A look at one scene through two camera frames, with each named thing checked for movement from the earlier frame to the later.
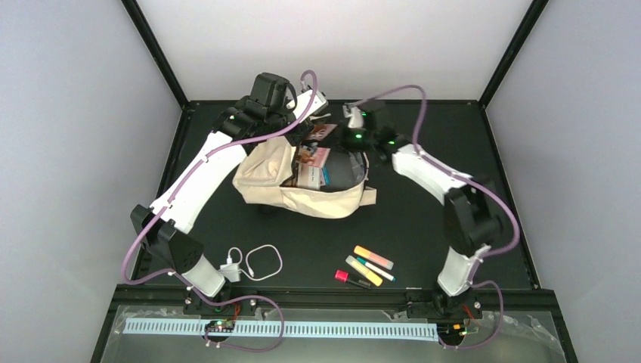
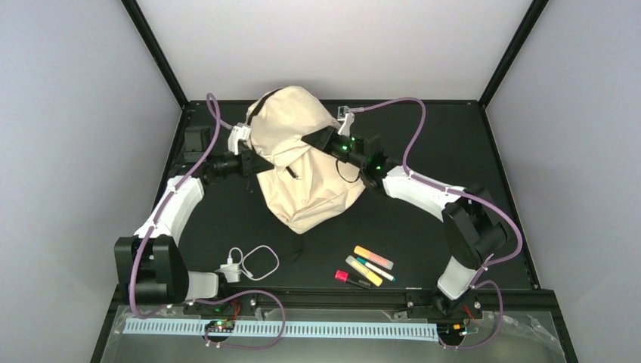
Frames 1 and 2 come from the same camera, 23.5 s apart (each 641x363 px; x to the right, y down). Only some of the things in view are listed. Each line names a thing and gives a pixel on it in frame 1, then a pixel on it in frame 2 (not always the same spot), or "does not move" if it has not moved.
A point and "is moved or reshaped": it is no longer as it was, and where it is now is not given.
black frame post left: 140,20 does not move
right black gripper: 339,136 → 323,143
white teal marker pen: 375,268 does not move
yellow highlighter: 364,270 does not move
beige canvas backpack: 265,175 is moved or reshaped
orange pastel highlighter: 373,257 does not move
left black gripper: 295,138 → 245,167
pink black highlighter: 347,277 does not move
